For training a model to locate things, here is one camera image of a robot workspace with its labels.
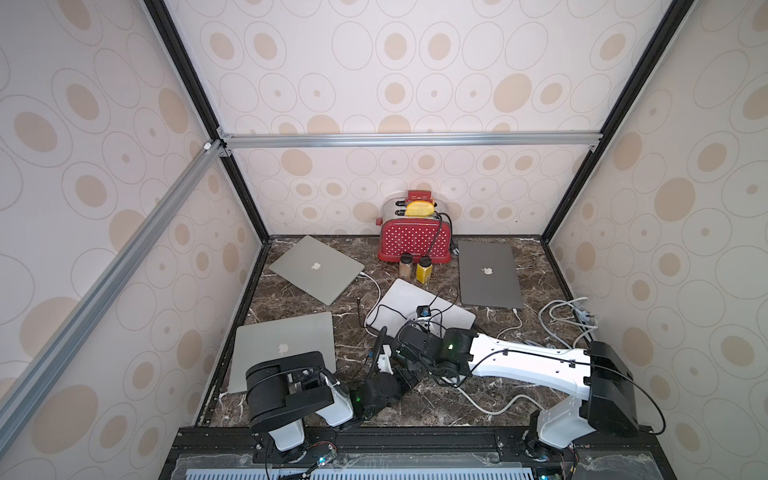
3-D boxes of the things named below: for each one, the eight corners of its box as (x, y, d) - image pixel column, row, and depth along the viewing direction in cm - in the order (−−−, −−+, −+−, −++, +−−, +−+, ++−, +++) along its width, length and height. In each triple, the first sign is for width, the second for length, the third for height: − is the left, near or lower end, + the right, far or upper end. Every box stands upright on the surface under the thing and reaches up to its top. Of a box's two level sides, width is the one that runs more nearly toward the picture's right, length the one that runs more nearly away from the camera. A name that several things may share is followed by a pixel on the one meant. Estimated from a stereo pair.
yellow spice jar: (416, 283, 108) (418, 266, 100) (416, 272, 111) (417, 255, 103) (429, 283, 108) (432, 266, 100) (428, 272, 111) (431, 255, 103)
